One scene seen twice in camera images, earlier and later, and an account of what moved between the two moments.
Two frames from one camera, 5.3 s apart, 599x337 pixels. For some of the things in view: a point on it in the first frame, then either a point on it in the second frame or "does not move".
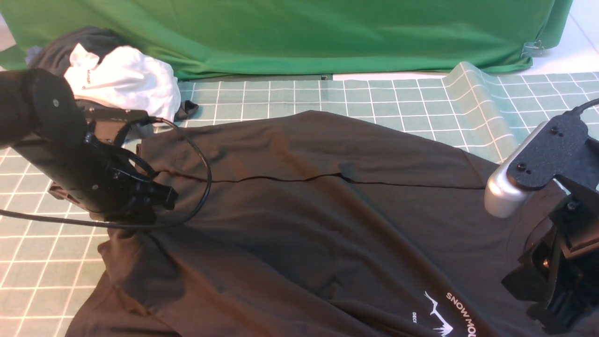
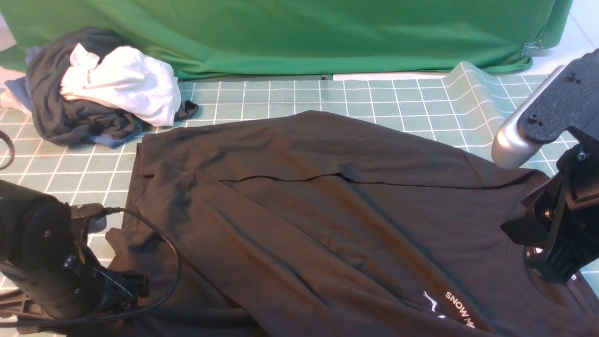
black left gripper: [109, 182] to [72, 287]
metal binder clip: [532, 49] does not move
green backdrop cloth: [232, 39] does not move
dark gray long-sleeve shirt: [313, 223] does not move
